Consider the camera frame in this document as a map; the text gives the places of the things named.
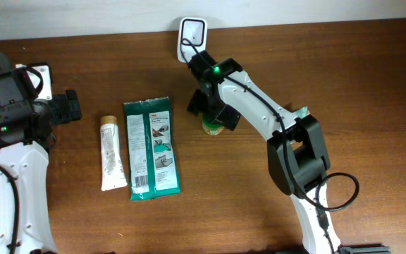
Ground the green lidded jar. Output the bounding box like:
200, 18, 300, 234
202, 114, 224, 135

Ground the green wipes package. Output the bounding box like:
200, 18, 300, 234
123, 97, 181, 202

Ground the white cream tube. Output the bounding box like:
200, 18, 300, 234
100, 116, 128, 191

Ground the mint green snack packet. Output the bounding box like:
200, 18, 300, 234
294, 107, 309, 119

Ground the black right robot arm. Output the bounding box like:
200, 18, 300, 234
184, 51, 390, 253

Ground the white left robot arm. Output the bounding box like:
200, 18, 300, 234
0, 62, 82, 253

